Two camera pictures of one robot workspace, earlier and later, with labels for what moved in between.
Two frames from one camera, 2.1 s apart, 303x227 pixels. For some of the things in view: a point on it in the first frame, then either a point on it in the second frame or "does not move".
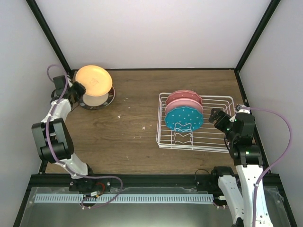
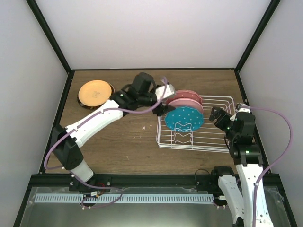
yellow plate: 96,80 to 93,93
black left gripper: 81,88 to 161,109
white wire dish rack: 208,137 does not move
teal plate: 184,119 does not move
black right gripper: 219,124 does not move
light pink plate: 183,102 does not move
